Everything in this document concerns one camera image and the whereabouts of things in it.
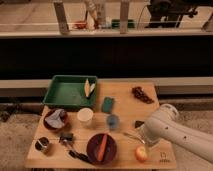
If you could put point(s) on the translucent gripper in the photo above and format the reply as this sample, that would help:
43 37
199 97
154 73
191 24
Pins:
150 138

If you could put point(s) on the red yellow apple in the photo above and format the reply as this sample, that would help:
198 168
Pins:
141 153

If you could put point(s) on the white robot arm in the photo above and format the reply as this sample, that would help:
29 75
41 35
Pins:
162 124

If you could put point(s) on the blue plastic cup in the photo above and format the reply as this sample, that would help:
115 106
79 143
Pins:
112 121

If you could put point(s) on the white paper cup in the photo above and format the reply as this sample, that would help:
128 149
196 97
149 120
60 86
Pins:
85 116

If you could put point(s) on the small metal cup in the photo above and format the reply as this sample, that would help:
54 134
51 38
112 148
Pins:
42 144

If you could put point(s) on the black rectangular remote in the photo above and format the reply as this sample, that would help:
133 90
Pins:
138 123

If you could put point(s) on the dark brown dried bunch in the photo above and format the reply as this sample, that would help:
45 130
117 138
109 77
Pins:
139 93

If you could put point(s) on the orange carrot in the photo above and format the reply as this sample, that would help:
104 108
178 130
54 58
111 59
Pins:
102 148

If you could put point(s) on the green sponge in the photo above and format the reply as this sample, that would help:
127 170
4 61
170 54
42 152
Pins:
107 105

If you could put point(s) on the dark red plate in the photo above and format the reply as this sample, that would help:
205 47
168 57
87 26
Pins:
93 146

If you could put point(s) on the yellow white item in tray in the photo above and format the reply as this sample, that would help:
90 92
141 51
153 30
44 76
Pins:
88 88

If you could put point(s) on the black binder clip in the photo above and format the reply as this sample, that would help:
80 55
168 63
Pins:
66 137

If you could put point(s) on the crumpled grey cloth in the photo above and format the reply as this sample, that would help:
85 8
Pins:
55 119

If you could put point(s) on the green plastic tray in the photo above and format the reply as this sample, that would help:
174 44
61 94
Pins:
67 91

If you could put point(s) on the dark red bowl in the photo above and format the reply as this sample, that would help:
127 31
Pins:
47 126

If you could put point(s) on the green box on shelf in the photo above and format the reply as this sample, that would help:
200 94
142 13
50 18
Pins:
116 23

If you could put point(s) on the black machine on shelf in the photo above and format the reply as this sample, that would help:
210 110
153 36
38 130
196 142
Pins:
169 13

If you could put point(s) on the red object on shelf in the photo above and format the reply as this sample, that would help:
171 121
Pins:
80 24

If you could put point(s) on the black handled tool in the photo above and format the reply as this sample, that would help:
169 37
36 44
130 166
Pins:
73 153

